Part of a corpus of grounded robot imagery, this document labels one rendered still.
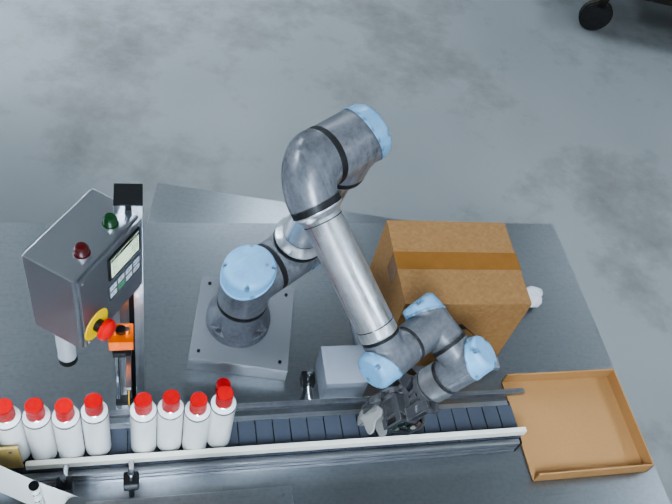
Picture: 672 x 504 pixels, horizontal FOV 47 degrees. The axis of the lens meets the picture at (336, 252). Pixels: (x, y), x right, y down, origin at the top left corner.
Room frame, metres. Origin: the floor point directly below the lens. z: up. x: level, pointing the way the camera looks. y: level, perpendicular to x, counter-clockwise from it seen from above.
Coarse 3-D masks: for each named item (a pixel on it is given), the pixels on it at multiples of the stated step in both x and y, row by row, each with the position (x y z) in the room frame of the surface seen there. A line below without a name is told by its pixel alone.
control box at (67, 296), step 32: (96, 192) 0.78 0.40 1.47; (64, 224) 0.70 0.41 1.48; (96, 224) 0.72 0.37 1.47; (128, 224) 0.74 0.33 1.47; (32, 256) 0.63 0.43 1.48; (64, 256) 0.65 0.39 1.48; (96, 256) 0.66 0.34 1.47; (32, 288) 0.62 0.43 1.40; (64, 288) 0.61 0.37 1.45; (96, 288) 0.65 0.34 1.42; (128, 288) 0.72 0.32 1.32; (64, 320) 0.61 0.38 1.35; (96, 320) 0.64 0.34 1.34
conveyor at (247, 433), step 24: (456, 408) 0.96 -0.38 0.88; (480, 408) 0.97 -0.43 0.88; (504, 408) 0.99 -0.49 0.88; (120, 432) 0.66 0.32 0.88; (240, 432) 0.74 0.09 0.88; (264, 432) 0.76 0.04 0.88; (288, 432) 0.77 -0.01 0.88; (312, 432) 0.79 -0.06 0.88; (336, 432) 0.81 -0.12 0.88; (360, 432) 0.82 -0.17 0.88; (432, 432) 0.88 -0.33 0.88; (240, 456) 0.69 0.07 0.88; (264, 456) 0.71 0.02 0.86
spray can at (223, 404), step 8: (224, 392) 0.71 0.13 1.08; (232, 392) 0.72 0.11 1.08; (216, 400) 0.70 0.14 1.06; (224, 400) 0.70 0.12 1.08; (232, 400) 0.71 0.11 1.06; (216, 408) 0.70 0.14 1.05; (224, 408) 0.70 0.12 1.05; (232, 408) 0.71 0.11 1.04; (216, 416) 0.69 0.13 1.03; (224, 416) 0.69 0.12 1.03; (232, 416) 0.70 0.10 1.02; (216, 424) 0.69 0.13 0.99; (224, 424) 0.69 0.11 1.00; (232, 424) 0.71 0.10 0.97; (208, 432) 0.70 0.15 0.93; (216, 432) 0.69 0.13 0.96; (224, 432) 0.69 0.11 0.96; (208, 440) 0.69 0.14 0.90; (216, 440) 0.69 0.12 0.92; (224, 440) 0.70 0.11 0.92
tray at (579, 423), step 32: (512, 384) 1.10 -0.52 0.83; (544, 384) 1.13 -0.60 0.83; (576, 384) 1.15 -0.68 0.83; (608, 384) 1.18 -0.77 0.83; (544, 416) 1.03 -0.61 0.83; (576, 416) 1.06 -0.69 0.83; (608, 416) 1.09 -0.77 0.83; (544, 448) 0.95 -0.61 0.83; (576, 448) 0.97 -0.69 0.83; (608, 448) 1.00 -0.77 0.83; (640, 448) 1.02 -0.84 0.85; (544, 480) 0.87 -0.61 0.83
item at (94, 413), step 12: (96, 396) 0.63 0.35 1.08; (84, 408) 0.62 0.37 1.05; (96, 408) 0.61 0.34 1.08; (108, 408) 0.63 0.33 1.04; (84, 420) 0.60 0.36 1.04; (96, 420) 0.60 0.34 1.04; (108, 420) 0.62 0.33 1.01; (84, 432) 0.60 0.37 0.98; (96, 432) 0.60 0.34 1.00; (108, 432) 0.62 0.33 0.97; (96, 444) 0.60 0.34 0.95; (108, 444) 0.62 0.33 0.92
